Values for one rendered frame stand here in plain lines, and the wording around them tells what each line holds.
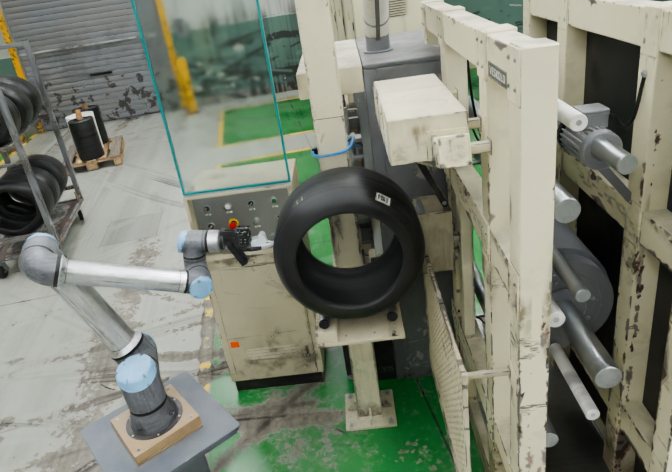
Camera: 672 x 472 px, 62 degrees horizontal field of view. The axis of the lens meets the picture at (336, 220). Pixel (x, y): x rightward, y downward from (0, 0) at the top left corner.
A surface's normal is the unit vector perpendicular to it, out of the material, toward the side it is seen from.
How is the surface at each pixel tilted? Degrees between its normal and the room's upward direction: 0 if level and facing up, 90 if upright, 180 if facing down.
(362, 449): 0
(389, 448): 0
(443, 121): 90
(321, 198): 44
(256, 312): 90
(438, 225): 90
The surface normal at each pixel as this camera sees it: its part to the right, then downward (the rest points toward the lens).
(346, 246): 0.00, 0.42
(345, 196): -0.04, -0.38
